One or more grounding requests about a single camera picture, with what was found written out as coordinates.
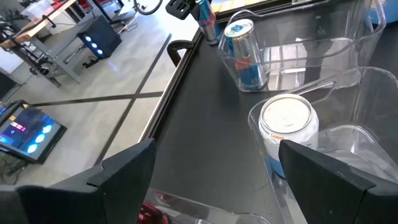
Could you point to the glass-sided computer blue fans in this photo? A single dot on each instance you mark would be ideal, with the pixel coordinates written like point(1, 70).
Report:
point(28, 137)

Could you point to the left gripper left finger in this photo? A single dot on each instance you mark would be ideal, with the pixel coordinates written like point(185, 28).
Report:
point(93, 202)

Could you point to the blue silver Red Bull can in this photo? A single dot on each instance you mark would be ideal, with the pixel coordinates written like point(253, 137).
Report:
point(245, 49)
point(206, 21)

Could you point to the red Coca-Cola can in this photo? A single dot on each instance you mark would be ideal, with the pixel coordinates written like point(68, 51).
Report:
point(152, 214)

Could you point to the black computer tower blue lights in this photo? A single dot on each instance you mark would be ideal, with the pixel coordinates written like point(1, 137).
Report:
point(102, 34)

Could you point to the wooden workbench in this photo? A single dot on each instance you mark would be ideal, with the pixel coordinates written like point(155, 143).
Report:
point(34, 26)

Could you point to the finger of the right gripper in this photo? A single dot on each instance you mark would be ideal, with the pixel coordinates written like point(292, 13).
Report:
point(182, 7)

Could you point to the white blue Spindrift can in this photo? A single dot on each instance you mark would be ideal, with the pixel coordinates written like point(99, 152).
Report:
point(286, 115)

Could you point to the clear plastic storage bin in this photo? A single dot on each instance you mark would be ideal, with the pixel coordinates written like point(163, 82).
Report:
point(373, 124)
point(202, 211)
point(342, 31)

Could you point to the black clamp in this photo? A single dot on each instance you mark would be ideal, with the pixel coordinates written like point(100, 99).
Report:
point(174, 46)

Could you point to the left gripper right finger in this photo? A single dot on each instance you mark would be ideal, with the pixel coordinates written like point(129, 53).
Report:
point(342, 199)

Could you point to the grey metal table frame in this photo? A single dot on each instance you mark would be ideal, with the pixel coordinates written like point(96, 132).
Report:
point(66, 46)

